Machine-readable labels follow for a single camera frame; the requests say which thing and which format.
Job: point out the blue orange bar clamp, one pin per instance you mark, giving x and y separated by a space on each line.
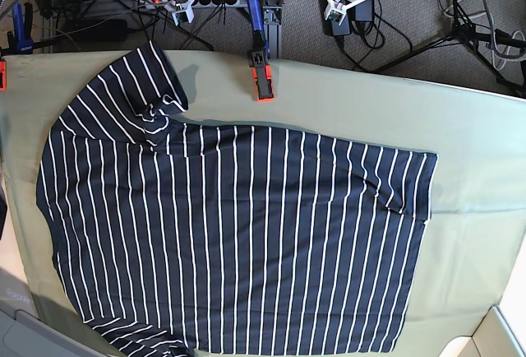
258 55

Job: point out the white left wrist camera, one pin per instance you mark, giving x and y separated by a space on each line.
334 14

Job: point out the navy white striped T-shirt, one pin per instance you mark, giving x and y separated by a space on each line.
171 237

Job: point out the black power adapter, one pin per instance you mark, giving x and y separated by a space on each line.
333 23
364 11

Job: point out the orange clamp pad left edge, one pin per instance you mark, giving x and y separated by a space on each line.
3 75

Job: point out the black power adapter right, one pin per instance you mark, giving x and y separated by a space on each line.
364 11

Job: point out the blue clamp at left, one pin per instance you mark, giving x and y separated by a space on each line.
19 40

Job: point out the aluminium frame post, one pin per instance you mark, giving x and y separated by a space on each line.
272 11

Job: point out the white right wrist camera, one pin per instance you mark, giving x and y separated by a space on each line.
183 16

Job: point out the green table cloth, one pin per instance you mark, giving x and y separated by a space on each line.
478 194

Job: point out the black power adapter left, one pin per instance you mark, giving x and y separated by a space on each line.
333 23

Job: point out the black tripod stand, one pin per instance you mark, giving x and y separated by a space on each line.
486 47

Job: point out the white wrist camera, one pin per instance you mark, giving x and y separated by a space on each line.
183 16
334 14

